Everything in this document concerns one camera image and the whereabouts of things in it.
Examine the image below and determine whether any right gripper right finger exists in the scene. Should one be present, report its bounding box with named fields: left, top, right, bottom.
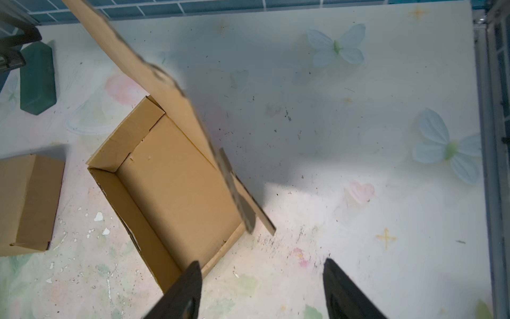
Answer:
left=323, top=258, right=386, bottom=319

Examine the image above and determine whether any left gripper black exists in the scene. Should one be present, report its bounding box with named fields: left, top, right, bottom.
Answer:
left=1, top=1, right=42, bottom=73

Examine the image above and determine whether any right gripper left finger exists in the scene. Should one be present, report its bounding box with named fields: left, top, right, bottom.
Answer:
left=145, top=261, right=203, bottom=319

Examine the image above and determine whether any cardboard box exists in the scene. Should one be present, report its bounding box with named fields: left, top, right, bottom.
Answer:
left=1, top=154, right=65, bottom=257
left=66, top=1, right=276, bottom=292

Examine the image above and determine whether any green sponge block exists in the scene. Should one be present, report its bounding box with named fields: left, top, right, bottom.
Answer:
left=20, top=41, right=57, bottom=115

